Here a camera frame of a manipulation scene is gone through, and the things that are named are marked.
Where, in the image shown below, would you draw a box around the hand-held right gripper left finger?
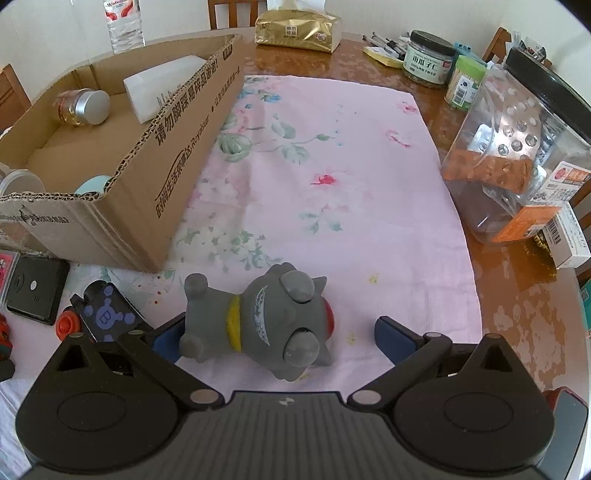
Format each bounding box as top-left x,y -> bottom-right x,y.
46,314 -> 222,409

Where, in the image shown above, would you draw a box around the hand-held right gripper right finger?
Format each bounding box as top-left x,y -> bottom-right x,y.
348,316 -> 527,409

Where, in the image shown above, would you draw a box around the grey monster toy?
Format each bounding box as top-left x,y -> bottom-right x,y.
179,262 -> 337,381

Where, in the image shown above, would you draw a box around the light blue case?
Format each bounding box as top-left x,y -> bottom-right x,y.
74,174 -> 114,195

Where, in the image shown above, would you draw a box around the brown cardboard box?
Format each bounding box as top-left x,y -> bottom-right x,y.
0,33 -> 245,274

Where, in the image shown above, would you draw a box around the silver-capped yellow capsule bottle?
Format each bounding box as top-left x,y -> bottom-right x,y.
54,89 -> 112,126

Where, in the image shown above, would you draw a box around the translucent white plastic container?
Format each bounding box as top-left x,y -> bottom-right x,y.
123,54 -> 208,124

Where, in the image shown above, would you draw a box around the black block toy red wheels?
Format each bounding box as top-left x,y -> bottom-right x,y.
55,279 -> 155,344

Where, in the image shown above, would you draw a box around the pink floral cloth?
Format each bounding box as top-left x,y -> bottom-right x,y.
0,74 -> 483,467

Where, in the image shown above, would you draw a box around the black flat device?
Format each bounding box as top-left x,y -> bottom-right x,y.
7,256 -> 71,326

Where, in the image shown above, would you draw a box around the red toy fire truck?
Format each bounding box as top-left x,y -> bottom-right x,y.
0,314 -> 17,381

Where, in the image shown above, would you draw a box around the pink box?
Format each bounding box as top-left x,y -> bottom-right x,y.
0,250 -> 21,303

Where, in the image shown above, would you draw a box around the red-cased phone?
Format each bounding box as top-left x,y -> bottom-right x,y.
540,387 -> 591,462

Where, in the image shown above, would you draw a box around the colourful paper bag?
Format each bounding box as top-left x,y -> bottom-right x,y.
577,281 -> 591,330

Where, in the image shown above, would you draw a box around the white medicine box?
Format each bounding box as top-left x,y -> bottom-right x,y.
540,205 -> 591,269

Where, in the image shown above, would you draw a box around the large clear black-lidded jar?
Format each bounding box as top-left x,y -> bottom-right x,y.
440,46 -> 591,244

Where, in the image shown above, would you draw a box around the green-lidded toothpick container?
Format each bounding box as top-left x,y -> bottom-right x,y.
444,54 -> 488,112

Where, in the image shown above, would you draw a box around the black-lidded jar with green label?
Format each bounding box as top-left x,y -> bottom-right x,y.
402,30 -> 457,88

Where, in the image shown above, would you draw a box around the wooden chair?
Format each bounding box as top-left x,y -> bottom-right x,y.
0,64 -> 32,134
207,0 -> 269,29
481,27 -> 552,68

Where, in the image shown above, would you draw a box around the clear water bottle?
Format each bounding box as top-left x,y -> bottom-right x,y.
102,0 -> 147,55

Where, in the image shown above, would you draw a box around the bundle of small packets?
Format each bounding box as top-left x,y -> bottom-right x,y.
508,32 -> 550,65

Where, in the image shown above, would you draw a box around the gold tissue pack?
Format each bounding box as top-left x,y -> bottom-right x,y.
255,0 -> 343,54

